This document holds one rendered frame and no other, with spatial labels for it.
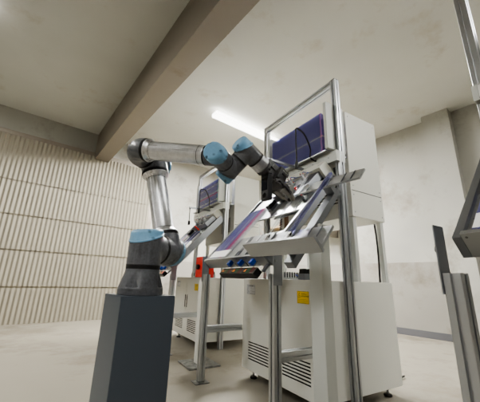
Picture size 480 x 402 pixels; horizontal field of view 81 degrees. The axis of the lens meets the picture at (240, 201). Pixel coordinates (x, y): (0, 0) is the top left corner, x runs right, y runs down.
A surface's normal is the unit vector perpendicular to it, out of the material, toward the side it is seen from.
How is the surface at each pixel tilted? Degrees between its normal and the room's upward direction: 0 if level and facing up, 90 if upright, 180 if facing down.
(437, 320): 90
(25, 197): 90
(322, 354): 90
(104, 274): 90
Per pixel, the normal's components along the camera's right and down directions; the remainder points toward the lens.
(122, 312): 0.63, -0.19
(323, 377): -0.78, -0.19
